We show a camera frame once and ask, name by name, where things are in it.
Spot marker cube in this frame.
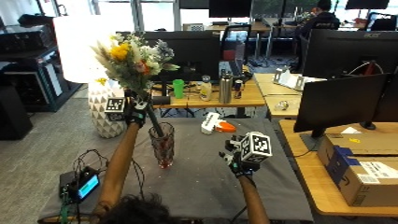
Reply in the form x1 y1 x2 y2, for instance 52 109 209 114
104 96 127 114
239 131 275 164

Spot cardboard box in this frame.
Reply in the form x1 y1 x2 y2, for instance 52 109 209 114
316 133 398 208

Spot person's right hand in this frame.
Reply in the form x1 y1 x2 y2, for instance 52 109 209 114
219 135 261 178

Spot black device with screen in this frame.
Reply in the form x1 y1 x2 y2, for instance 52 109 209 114
59 166 103 204

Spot dried flower bouquet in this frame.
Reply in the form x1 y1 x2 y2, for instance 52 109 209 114
90 31 182 139

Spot slim drink can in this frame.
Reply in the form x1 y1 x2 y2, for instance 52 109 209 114
233 79 245 100

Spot light wooden side desk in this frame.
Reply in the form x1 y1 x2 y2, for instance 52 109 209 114
253 72 329 119

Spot large black computer monitor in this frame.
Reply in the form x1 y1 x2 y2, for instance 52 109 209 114
303 28 398 80

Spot crumpled clear wrapper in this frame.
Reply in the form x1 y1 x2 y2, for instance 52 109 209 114
275 100 292 112

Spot person's left hand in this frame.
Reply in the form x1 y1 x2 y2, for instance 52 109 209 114
124 89 154 129

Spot left marker cube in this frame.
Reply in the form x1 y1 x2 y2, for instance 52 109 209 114
104 96 127 114

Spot black office chair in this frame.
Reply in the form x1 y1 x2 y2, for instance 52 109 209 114
219 23 255 66

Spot steel water bottle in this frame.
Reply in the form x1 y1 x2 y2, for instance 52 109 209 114
219 70 236 105

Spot grey table cloth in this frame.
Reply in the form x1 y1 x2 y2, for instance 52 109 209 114
38 117 315 222

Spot right marker cube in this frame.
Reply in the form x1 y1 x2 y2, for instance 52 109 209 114
239 131 275 164

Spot green plastic cup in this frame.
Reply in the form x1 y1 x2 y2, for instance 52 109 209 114
172 78 186 100

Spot clear plastic bottle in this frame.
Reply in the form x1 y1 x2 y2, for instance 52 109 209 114
199 74 213 103

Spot black monitor with bouquet before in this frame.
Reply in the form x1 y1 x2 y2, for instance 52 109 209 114
118 30 221 82

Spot white patterned ceramic vase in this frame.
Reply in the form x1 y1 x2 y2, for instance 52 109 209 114
87 77 127 139

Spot black cables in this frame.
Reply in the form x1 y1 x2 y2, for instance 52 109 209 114
71 148 147 200

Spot black equipment rack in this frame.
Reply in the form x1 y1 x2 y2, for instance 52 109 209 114
0 13 72 113

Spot white and orange tool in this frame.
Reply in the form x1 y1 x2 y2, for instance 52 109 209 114
200 111 237 135

